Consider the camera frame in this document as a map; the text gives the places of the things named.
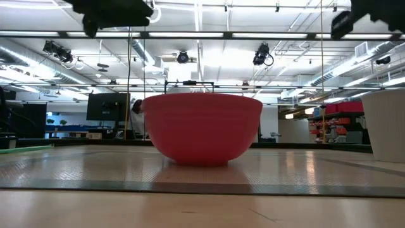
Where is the red storage bin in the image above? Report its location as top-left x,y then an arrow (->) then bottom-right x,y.
325,101 -> 365,115

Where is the black storage shelf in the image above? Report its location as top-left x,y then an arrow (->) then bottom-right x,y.
308,110 -> 371,145

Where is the black aluminium table frame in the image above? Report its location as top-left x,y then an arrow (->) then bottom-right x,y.
0,137 -> 373,154

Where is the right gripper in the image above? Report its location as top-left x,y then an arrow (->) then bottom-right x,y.
330,0 -> 405,41

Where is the green plastic utensil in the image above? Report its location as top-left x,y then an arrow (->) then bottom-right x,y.
0,144 -> 53,155

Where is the black computer monitor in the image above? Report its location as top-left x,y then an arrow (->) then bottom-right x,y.
86,92 -> 131,122

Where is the black overhead frame beam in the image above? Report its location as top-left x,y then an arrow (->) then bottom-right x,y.
0,30 -> 405,41

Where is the red plastic bowl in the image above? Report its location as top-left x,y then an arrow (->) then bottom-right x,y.
141,92 -> 263,168

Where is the person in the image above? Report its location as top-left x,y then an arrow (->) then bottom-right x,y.
130,99 -> 147,141

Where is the black office equipment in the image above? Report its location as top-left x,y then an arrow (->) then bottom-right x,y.
0,85 -> 48,149

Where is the clear mat with grey border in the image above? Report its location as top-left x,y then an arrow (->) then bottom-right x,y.
0,144 -> 405,199

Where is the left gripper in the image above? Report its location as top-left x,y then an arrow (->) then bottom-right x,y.
71,0 -> 154,39

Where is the black ceiling camera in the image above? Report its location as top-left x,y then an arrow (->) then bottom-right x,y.
252,42 -> 275,67
42,40 -> 74,64
177,50 -> 190,65

